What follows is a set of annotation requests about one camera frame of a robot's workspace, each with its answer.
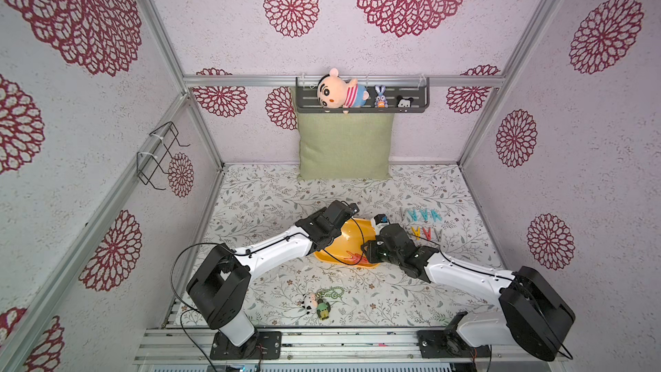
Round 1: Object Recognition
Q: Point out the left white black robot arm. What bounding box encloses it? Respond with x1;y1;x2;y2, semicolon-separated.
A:
186;201;359;348

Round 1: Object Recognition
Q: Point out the black wire wall rack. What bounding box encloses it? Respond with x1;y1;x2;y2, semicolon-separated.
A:
135;121;189;191

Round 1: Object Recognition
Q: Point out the aluminium front rail frame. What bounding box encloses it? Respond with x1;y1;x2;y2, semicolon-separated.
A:
129;327;574;371

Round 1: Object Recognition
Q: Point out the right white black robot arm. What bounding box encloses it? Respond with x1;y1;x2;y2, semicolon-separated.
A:
361;224;576;362

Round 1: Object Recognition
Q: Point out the cow plush keychain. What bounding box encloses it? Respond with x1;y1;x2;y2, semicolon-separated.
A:
301;293;318;314

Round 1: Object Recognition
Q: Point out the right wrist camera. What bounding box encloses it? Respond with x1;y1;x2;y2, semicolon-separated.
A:
373;214;389;226

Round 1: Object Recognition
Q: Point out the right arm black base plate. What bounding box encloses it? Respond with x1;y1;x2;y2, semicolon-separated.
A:
417;329;492;359

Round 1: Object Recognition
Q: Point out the small blue bunny figure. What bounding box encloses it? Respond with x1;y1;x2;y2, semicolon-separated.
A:
375;85;388;109

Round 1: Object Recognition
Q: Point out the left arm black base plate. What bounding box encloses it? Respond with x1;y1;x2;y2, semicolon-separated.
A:
209;330;282;361

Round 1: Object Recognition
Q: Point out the dark metal wall shelf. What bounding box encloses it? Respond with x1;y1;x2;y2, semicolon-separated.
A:
293;77;430;114

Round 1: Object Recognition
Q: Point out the green toy keychain with chain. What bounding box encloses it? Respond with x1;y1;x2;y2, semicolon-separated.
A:
315;287;344;320

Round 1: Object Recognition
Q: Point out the green square pillow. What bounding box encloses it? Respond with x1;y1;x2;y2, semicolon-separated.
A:
298;113;394;180

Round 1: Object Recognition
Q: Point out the black white mouse figure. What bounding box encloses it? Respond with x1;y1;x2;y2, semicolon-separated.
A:
397;96;414;109

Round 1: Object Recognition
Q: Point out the yellow plastic storage box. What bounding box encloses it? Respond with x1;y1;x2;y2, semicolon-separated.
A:
313;219;378;269

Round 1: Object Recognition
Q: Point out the pink boy plush doll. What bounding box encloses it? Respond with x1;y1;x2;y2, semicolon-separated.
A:
317;68;370;114

